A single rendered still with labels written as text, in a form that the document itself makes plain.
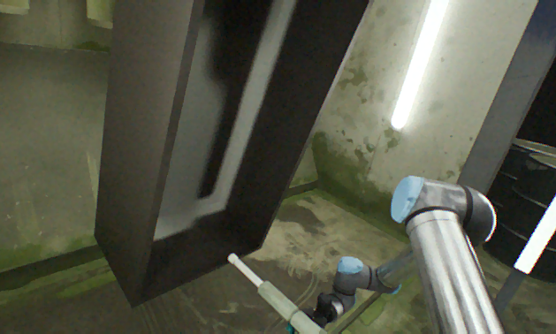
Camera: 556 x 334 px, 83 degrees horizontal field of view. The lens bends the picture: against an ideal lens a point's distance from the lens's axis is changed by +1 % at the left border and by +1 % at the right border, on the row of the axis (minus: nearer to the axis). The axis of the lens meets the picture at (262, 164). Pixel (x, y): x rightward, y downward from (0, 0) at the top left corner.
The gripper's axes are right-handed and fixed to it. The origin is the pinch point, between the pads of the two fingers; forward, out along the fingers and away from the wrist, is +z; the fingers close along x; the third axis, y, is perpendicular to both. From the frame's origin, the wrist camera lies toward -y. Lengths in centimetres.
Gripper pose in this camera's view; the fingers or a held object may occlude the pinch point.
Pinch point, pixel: (297, 330)
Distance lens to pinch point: 114.1
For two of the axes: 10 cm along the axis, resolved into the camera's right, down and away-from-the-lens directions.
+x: -6.9, -4.3, 5.8
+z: -6.6, 0.4, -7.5
